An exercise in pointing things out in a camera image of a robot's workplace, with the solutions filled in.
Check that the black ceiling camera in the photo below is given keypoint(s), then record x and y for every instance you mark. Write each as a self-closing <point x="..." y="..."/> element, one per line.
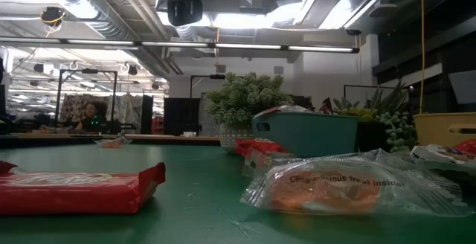
<point x="353" y="32"/>

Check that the patterned fabric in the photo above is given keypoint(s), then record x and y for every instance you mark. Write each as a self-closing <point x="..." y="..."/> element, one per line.
<point x="70" y="104"/>

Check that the white candy wrapper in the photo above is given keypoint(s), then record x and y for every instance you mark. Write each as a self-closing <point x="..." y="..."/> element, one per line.
<point x="435" y="153"/>

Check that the black partition panel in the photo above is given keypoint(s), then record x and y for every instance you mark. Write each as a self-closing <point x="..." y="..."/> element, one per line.
<point x="182" y="115"/>

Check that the green table mat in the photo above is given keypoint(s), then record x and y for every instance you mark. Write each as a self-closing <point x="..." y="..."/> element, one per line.
<point x="186" y="169"/>

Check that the narrow black panel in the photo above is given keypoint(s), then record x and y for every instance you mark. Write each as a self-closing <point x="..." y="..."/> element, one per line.
<point x="147" y="114"/>

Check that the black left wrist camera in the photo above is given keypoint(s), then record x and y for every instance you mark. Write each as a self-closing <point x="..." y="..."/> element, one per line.
<point x="184" y="11"/>

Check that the black metal rig frame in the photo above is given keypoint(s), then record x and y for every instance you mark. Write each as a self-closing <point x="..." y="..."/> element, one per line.
<point x="191" y="88"/>
<point x="58" y="95"/>

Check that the pale succulent in patterned pot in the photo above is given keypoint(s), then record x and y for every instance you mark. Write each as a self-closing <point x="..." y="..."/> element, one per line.
<point x="245" y="95"/>

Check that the grey monitor screen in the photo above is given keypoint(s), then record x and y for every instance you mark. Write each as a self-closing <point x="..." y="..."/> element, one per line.
<point x="465" y="88"/>

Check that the mixed succulents in black pot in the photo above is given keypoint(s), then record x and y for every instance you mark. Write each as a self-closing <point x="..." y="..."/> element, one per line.
<point x="386" y="102"/>

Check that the teal plastic basket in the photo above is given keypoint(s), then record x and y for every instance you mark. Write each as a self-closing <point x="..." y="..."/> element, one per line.
<point x="308" y="134"/>

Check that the yellow plastic basket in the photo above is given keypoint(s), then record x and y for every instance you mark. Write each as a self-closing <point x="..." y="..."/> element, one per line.
<point x="442" y="128"/>

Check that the long LED light bar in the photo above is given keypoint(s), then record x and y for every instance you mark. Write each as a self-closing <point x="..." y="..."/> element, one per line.
<point x="100" y="42"/>

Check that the silver ventilation duct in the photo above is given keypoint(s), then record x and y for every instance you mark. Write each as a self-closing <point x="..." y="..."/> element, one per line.
<point x="111" y="24"/>

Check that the brown peanut candy bar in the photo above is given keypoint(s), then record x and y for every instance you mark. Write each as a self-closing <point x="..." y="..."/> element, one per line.
<point x="326" y="106"/>
<point x="286" y="109"/>

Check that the red KitKat bar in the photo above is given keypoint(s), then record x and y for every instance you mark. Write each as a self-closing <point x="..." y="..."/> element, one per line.
<point x="74" y="195"/>
<point x="468" y="146"/>
<point x="260" y="146"/>

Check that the black aluminium table frame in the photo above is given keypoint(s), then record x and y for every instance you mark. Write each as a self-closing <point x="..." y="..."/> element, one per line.
<point x="56" y="143"/>

